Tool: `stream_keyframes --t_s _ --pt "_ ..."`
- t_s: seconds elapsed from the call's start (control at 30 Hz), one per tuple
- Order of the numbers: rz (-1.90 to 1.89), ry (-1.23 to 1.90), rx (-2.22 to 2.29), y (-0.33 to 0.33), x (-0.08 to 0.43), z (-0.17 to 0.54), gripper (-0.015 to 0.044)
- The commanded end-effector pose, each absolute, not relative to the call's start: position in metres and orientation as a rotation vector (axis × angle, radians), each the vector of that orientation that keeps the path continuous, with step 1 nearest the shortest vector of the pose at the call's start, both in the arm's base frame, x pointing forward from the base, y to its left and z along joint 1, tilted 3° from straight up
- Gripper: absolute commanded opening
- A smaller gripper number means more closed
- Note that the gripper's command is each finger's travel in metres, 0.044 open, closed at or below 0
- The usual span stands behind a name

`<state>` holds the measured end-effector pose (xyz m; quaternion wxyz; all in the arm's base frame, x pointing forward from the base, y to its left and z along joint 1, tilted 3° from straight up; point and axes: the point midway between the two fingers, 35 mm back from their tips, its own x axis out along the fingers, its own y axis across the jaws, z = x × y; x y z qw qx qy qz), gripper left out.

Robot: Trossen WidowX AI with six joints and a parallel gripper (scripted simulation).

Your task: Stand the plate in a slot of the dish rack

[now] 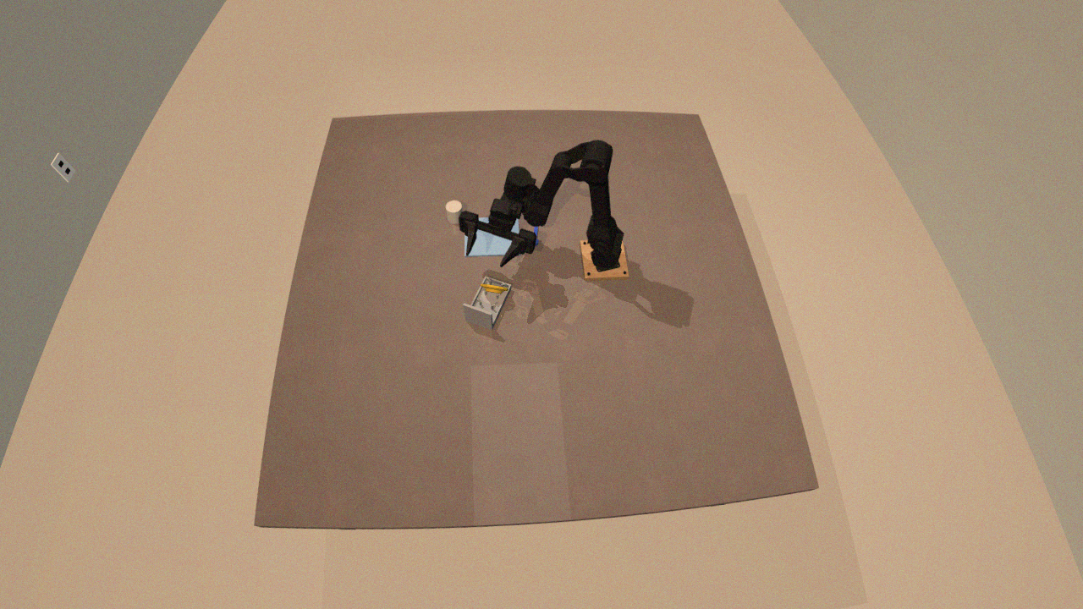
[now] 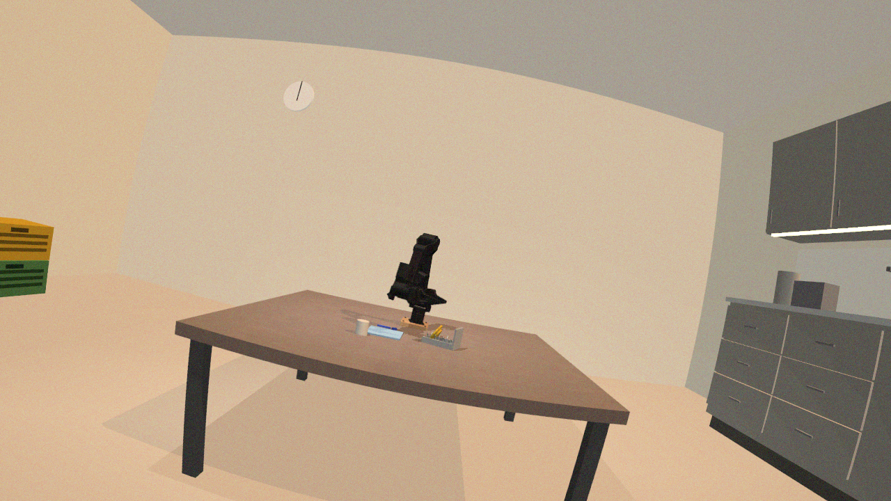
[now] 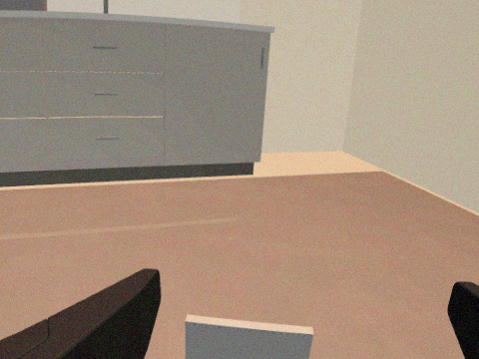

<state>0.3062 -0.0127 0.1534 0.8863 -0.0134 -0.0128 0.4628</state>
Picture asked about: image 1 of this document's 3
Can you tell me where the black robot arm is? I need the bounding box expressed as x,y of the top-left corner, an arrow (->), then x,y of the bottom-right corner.
488,140 -> 624,272

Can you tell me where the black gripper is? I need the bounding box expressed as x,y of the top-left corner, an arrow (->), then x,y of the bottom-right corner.
459,211 -> 536,267

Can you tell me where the beige dish rack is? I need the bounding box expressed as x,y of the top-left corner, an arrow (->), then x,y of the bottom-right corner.
464,276 -> 511,331

